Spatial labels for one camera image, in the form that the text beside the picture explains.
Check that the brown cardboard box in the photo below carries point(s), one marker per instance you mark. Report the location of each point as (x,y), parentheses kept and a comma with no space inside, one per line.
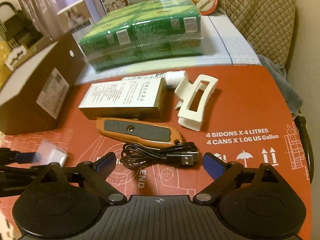
(30,105)

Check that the green tissue multipack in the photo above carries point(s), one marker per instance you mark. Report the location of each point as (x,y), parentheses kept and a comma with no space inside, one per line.
(140,37)

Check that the grey cloth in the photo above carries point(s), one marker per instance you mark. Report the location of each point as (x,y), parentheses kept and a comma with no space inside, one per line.
(282,80)

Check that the white toothpaste tube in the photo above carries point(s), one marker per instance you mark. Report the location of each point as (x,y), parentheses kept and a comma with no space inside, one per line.
(175,78)

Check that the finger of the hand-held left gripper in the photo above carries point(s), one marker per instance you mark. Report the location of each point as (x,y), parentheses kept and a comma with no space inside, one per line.
(23,158)
(17,180)

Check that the black chair frame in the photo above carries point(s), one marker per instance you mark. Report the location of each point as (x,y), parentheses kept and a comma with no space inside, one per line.
(303,135)

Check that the flattened cardboard boxes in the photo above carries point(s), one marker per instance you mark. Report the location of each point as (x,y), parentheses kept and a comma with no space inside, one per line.
(17,57)

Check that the black step ladder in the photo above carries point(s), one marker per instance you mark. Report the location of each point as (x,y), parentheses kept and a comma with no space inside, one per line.
(15,25)

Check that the white hair claw clip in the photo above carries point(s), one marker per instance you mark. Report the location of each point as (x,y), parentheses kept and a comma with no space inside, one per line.
(183,90)

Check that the red printed cardboard sheet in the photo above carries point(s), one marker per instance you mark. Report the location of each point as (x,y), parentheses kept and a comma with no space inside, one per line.
(250,105)

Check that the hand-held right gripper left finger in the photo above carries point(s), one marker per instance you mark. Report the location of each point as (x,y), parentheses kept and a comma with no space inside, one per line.
(105,163)

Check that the gold rectangular box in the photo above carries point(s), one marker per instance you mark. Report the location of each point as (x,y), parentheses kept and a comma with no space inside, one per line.
(120,97)

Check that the clear plastic case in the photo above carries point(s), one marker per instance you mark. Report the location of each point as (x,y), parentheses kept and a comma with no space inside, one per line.
(53,155)

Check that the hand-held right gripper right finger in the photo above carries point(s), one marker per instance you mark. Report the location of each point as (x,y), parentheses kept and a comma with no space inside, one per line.
(212,165)

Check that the orange utility knife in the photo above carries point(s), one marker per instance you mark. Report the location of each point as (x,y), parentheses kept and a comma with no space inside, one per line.
(140,130)

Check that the small white photo box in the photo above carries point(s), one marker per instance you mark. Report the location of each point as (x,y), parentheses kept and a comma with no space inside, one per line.
(75,15)

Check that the beige quilted chair cover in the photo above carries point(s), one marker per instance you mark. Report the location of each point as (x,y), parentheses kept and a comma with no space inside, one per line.
(262,17)

